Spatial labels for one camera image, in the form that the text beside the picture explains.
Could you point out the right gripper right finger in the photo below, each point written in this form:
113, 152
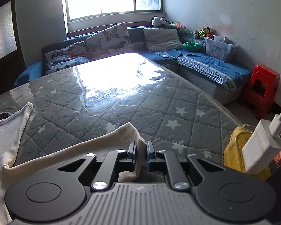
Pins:
168, 163

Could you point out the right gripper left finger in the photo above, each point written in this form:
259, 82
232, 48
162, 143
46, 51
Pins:
114, 163

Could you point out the cream beige garment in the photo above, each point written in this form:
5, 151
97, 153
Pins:
32, 140

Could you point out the yellow chair back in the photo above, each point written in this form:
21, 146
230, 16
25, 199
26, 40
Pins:
233, 157

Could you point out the grey quilted star tablecloth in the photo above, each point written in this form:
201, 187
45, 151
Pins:
165, 108

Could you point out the blue corner sofa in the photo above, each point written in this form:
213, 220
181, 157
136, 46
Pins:
223, 81

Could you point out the white power adapter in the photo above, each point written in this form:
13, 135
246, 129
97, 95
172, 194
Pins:
263, 145

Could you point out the green bowl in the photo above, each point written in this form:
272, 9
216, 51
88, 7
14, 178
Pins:
192, 46

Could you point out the left butterfly pillow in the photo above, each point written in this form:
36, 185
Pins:
70, 56

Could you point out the butterfly pillow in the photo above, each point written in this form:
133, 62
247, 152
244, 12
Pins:
109, 42
70, 56

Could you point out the right butterfly pillow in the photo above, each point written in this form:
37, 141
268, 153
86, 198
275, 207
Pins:
109, 42

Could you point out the red plastic stool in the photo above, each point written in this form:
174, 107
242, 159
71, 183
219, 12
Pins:
261, 90

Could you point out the grey cushion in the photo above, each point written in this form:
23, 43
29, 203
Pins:
160, 39

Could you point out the clear plastic storage box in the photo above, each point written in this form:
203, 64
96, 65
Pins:
220, 50

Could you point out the stuffed toys pile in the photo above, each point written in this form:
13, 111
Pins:
205, 32

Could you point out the panda plush toy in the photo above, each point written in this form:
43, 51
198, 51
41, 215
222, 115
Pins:
157, 22

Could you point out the dark wooden door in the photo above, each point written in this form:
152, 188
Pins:
11, 59

